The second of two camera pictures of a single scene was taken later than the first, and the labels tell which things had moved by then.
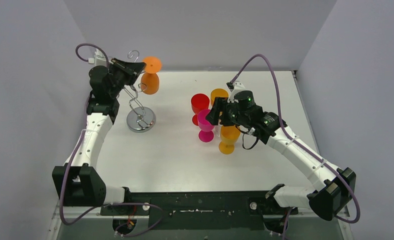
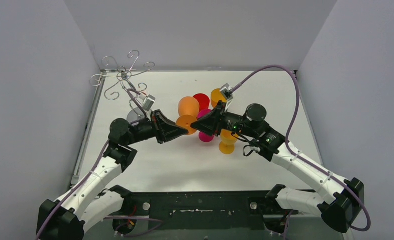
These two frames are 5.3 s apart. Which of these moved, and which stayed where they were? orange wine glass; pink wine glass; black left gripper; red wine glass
Moved: orange wine glass; black left gripper
Stayed: pink wine glass; red wine glass
